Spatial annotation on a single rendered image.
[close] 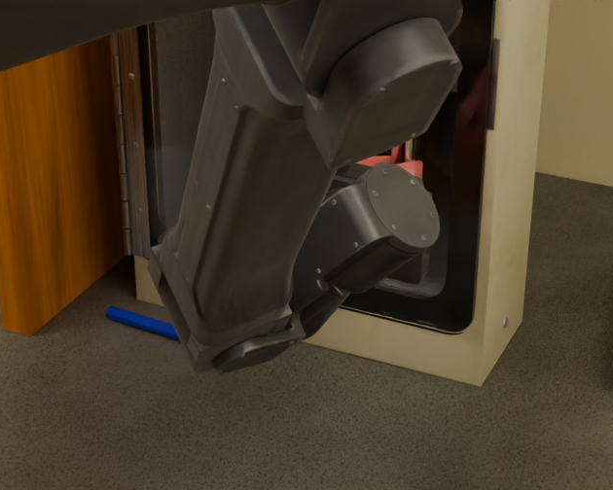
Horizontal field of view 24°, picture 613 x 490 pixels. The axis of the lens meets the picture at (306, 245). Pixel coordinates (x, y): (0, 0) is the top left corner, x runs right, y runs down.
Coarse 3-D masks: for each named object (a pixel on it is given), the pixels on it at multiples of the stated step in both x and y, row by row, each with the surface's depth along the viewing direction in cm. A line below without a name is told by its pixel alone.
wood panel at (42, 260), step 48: (96, 48) 120; (0, 96) 109; (48, 96) 115; (96, 96) 122; (0, 144) 112; (48, 144) 116; (96, 144) 123; (0, 192) 114; (48, 192) 118; (96, 192) 125; (0, 240) 116; (48, 240) 119; (96, 240) 127; (0, 288) 119; (48, 288) 121
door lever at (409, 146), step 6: (414, 138) 99; (402, 144) 99; (408, 144) 99; (414, 144) 100; (390, 150) 100; (396, 150) 99; (402, 150) 99; (408, 150) 99; (414, 150) 100; (390, 156) 100; (396, 156) 100; (402, 156) 99; (408, 156) 99; (414, 156) 100; (390, 162) 100; (396, 162) 100; (402, 162) 100
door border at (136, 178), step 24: (120, 48) 112; (120, 72) 113; (120, 96) 114; (120, 144) 116; (144, 144) 115; (120, 168) 117; (144, 168) 117; (144, 192) 118; (144, 216) 119; (144, 240) 120
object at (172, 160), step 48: (480, 0) 97; (144, 48) 111; (192, 48) 109; (480, 48) 99; (144, 96) 113; (192, 96) 111; (480, 96) 100; (192, 144) 113; (432, 144) 104; (480, 144) 102; (432, 192) 106; (480, 192) 104; (384, 288) 111; (432, 288) 109
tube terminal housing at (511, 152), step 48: (528, 0) 102; (528, 48) 105; (528, 96) 108; (528, 144) 111; (528, 192) 114; (480, 240) 107; (528, 240) 118; (144, 288) 124; (480, 288) 109; (336, 336) 117; (384, 336) 115; (432, 336) 113; (480, 336) 111; (480, 384) 113
